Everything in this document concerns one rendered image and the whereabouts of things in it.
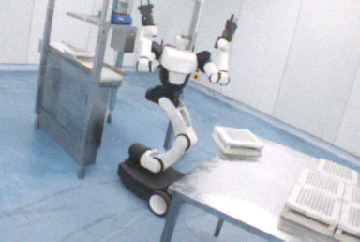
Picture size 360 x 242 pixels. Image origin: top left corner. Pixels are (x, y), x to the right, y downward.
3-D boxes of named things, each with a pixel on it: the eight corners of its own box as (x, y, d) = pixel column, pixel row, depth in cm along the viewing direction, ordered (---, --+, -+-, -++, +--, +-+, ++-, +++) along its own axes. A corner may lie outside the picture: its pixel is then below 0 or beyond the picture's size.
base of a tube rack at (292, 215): (337, 213, 151) (338, 208, 150) (331, 237, 131) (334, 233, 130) (291, 194, 164) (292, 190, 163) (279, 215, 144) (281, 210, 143)
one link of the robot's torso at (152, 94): (142, 100, 302) (146, 81, 298) (152, 98, 312) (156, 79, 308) (170, 112, 286) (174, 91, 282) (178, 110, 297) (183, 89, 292)
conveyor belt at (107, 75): (122, 83, 310) (123, 77, 309) (97, 83, 295) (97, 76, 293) (59, 47, 412) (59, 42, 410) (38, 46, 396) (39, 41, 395)
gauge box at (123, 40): (133, 53, 305) (137, 30, 300) (123, 52, 299) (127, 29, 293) (119, 47, 321) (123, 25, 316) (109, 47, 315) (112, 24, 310)
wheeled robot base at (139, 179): (107, 180, 311) (112, 146, 302) (142, 165, 352) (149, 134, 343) (165, 215, 275) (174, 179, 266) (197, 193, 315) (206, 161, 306)
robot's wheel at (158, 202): (156, 219, 278) (143, 198, 283) (159, 218, 281) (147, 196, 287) (172, 211, 266) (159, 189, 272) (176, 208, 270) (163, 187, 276)
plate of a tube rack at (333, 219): (340, 204, 150) (342, 200, 149) (336, 227, 130) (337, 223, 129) (294, 186, 162) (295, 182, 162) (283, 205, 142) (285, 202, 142)
